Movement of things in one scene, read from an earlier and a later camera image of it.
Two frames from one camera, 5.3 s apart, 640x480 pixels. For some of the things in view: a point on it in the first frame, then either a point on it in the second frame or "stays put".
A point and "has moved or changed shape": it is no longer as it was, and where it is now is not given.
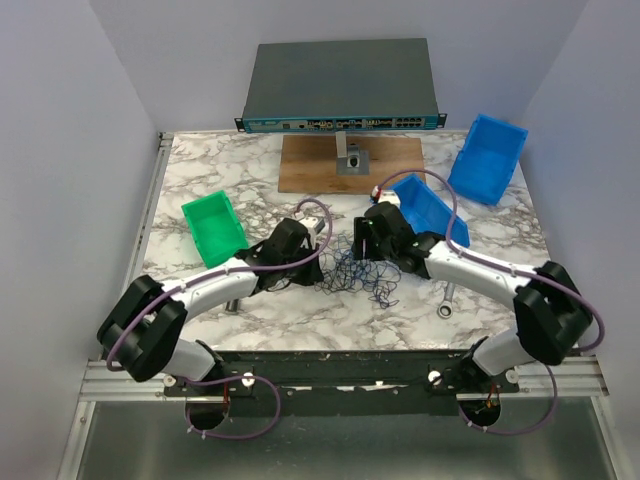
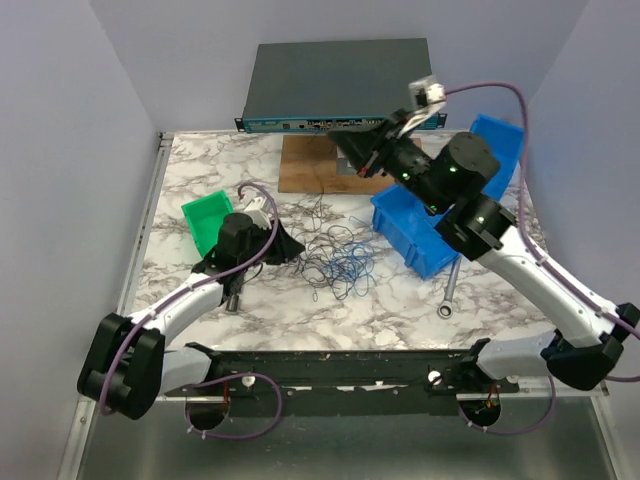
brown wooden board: (308, 163) stays put
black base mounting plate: (339, 383) stays put
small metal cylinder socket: (232, 305) stays put
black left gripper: (310, 277) -> (285, 247)
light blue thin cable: (354, 272) has moved or changed shape
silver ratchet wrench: (445, 309) stays put
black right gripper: (360, 232) -> (362, 144)
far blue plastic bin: (488, 159) stays put
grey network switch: (341, 85) stays put
